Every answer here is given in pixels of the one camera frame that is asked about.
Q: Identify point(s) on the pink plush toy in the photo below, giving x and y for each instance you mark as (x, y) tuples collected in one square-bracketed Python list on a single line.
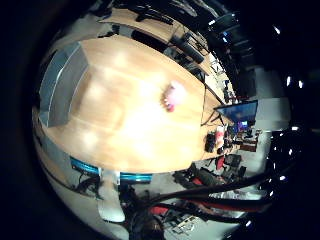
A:
[(174, 96)]

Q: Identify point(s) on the black desk device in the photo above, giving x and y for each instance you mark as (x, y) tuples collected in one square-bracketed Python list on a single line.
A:
[(210, 141)]

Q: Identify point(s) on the red and white desk object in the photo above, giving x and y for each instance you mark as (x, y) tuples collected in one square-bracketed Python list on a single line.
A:
[(220, 135)]

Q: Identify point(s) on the blue metal table bar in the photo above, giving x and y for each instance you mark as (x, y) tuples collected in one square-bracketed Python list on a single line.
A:
[(135, 177), (83, 165)]

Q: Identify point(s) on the monitor with blue screen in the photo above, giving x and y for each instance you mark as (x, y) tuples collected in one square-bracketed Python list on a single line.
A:
[(238, 111)]

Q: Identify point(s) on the red chair seat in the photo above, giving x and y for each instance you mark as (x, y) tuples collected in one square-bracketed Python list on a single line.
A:
[(158, 210)]

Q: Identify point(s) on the long wooden desk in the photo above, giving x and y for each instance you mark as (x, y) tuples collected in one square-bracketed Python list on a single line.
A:
[(156, 28)]

